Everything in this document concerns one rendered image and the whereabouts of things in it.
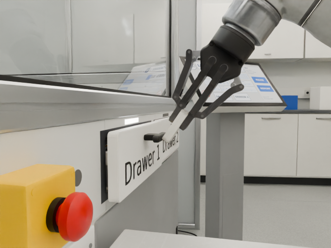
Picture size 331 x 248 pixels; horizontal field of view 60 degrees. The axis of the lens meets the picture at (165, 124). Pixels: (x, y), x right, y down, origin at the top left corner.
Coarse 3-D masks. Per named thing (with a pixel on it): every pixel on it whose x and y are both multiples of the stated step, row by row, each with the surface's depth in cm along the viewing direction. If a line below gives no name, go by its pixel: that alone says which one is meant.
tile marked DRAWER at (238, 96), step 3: (234, 93) 134; (237, 93) 135; (240, 93) 136; (243, 93) 136; (246, 93) 137; (234, 96) 132; (237, 96) 133; (240, 96) 134; (243, 96) 135; (246, 96) 136; (237, 99) 132; (240, 99) 133; (243, 99) 134; (246, 99) 134; (249, 99) 135
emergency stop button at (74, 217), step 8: (80, 192) 24; (64, 200) 23; (72, 200) 23; (80, 200) 24; (88, 200) 25; (64, 208) 23; (72, 208) 23; (80, 208) 23; (88, 208) 24; (56, 216) 24; (64, 216) 22; (72, 216) 23; (80, 216) 23; (88, 216) 24; (64, 224) 22; (72, 224) 23; (80, 224) 23; (88, 224) 25; (64, 232) 22; (72, 232) 23; (80, 232) 23; (72, 240) 23
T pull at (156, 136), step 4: (164, 132) 58; (144, 136) 56; (148, 136) 55; (152, 136) 55; (156, 136) 53; (160, 136) 54; (148, 140) 56; (152, 140) 55; (156, 140) 53; (160, 140) 54
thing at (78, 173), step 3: (75, 171) 36; (78, 171) 37; (75, 174) 36; (78, 174) 37; (81, 174) 38; (75, 177) 36; (78, 177) 37; (81, 177) 38; (75, 180) 36; (78, 180) 37; (75, 183) 36; (78, 183) 37
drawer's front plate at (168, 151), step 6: (156, 120) 75; (162, 120) 76; (162, 126) 76; (168, 126) 84; (174, 138) 94; (162, 144) 76; (168, 144) 84; (174, 144) 94; (162, 150) 76; (168, 150) 85; (162, 156) 76
